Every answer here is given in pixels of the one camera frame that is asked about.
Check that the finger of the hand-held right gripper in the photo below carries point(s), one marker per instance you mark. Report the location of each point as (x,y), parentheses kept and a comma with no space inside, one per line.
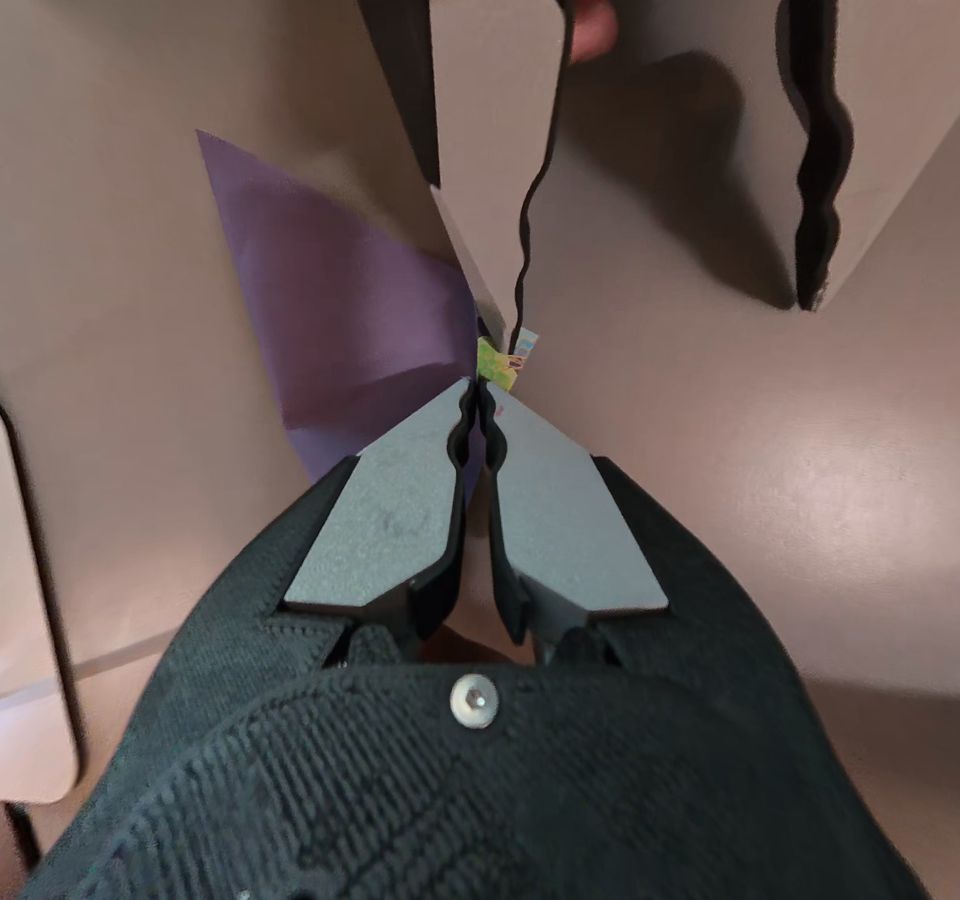
(892,52)
(487,127)

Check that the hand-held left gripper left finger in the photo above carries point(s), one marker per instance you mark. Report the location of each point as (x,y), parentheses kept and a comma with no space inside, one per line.
(382,525)

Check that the person's right hand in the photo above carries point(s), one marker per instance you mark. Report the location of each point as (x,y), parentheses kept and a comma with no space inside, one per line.
(596,26)

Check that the beige chair with dark edge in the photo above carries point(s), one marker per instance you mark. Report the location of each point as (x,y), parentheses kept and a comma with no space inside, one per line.
(30,615)

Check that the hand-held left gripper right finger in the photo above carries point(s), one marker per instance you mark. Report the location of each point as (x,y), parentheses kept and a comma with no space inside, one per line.
(562,525)

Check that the person's left hand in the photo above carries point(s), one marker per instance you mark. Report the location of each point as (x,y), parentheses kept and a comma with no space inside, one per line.
(472,649)

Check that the purple paper sheet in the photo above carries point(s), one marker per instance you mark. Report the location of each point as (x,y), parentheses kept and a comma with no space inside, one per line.
(337,300)

